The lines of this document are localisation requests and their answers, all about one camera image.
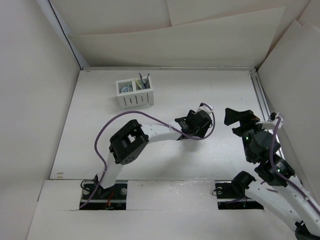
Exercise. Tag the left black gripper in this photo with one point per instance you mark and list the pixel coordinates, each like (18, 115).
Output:
(200, 132)

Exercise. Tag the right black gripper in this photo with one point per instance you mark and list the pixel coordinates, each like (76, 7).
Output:
(246, 118)

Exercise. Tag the blue-white round tin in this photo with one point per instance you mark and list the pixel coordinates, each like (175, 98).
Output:
(126, 89)

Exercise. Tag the dark blue pen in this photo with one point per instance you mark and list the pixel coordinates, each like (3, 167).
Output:
(142, 80)

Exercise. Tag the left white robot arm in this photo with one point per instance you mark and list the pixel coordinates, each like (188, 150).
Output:
(130, 140)

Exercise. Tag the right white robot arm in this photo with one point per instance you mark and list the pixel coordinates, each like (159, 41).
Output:
(277, 187)

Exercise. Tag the white two-compartment slotted organizer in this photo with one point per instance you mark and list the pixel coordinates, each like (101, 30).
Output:
(137, 97)

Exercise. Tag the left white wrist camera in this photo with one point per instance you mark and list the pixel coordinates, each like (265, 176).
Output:
(205, 107)

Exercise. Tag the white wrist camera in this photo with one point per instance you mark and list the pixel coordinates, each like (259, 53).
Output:
(205, 107)
(274, 121)

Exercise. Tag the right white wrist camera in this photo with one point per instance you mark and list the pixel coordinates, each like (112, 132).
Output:
(274, 121)

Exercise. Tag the aluminium rail right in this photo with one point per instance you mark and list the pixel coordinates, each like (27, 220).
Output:
(262, 101)

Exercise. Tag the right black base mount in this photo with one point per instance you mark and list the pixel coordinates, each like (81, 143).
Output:
(230, 194)

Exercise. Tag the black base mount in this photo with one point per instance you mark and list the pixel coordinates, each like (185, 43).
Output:
(230, 194)
(110, 199)

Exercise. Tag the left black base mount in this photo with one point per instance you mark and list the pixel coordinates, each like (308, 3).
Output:
(110, 199)

